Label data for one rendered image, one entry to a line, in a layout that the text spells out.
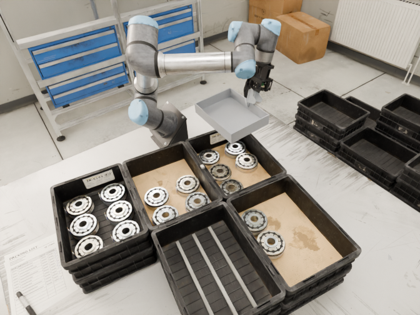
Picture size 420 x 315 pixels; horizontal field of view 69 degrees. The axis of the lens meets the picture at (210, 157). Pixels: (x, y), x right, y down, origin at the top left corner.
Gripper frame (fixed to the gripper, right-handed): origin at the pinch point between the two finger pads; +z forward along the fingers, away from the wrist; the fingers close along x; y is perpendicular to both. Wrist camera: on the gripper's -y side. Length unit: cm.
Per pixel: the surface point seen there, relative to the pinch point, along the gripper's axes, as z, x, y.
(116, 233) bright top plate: 39, -66, 7
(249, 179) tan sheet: 27.6, -8.4, 17.6
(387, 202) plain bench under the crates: 29, 40, 61
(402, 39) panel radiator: -3, 275, -45
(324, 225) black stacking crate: 22, -8, 55
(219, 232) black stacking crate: 34, -35, 30
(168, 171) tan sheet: 33.6, -32.8, -10.1
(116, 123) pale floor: 107, 17, -176
